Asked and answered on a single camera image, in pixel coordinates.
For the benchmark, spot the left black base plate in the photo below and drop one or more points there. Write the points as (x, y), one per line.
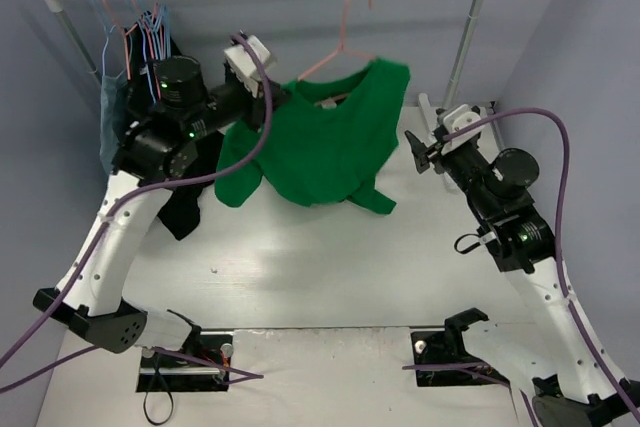
(161, 371)

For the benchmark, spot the blue hanging garment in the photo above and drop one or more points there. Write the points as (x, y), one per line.
(112, 115)

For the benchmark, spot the blue hanger far left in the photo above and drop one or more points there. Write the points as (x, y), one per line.
(102, 32)

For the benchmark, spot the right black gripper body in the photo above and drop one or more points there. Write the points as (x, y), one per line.
(433, 152)

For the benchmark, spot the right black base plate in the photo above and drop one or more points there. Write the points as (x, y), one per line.
(441, 360)

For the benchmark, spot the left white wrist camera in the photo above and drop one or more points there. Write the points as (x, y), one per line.
(242, 64)

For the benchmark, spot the green t shirt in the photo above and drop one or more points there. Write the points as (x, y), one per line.
(328, 142)

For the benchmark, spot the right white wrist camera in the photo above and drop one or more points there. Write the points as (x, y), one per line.
(454, 123)

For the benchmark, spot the black hanging garment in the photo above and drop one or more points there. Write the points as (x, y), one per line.
(181, 213)

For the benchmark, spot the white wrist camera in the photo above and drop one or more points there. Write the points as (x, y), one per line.
(454, 123)
(242, 64)

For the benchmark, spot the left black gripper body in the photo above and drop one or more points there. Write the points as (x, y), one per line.
(270, 98)

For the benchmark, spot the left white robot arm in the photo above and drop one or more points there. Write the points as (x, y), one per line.
(150, 165)

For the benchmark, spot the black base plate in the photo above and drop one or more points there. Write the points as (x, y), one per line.
(161, 371)
(441, 360)

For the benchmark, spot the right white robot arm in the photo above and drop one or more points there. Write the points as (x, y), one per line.
(571, 385)

